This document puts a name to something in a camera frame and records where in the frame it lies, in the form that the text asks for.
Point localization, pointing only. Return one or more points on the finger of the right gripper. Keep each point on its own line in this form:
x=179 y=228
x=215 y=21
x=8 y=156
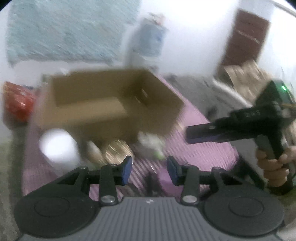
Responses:
x=210 y=132

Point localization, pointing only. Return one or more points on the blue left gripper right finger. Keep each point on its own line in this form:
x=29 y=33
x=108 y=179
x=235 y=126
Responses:
x=172 y=167

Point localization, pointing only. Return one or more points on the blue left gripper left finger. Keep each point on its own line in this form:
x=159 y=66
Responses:
x=125 y=170

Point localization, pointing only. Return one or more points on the gold lid cosmetic jar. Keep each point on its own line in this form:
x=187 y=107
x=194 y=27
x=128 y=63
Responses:
x=116 y=151

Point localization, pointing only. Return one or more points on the green dropper bottle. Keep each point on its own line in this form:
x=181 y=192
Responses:
x=94 y=154

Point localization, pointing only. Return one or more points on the white power adapter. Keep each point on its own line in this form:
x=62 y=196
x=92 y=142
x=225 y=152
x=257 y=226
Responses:
x=150 y=142

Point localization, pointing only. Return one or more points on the green lip balm tube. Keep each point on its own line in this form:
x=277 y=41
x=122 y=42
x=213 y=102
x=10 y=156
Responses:
x=158 y=154

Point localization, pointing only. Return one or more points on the person's right hand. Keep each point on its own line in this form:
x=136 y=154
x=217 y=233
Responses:
x=273 y=169

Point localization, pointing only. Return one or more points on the purple checkered tablecloth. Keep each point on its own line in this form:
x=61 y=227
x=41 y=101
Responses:
x=148 y=176

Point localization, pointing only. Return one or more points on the beige jacket pile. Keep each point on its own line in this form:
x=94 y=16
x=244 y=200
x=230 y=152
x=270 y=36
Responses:
x=248 y=80

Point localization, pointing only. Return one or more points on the large cardboard box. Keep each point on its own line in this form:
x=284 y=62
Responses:
x=108 y=105

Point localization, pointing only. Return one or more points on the white supplement bottle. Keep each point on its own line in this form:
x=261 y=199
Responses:
x=60 y=150

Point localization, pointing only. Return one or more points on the brown wooden door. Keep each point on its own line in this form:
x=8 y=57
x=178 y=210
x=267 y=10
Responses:
x=246 y=40

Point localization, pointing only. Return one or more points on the blue water jug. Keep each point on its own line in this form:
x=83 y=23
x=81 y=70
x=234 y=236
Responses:
x=149 y=37

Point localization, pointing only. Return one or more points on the red plastic bag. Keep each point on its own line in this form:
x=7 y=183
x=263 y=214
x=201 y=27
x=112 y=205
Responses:
x=19 y=101

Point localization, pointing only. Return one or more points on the teal floral hanging cloth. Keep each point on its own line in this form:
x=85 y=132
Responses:
x=69 y=31

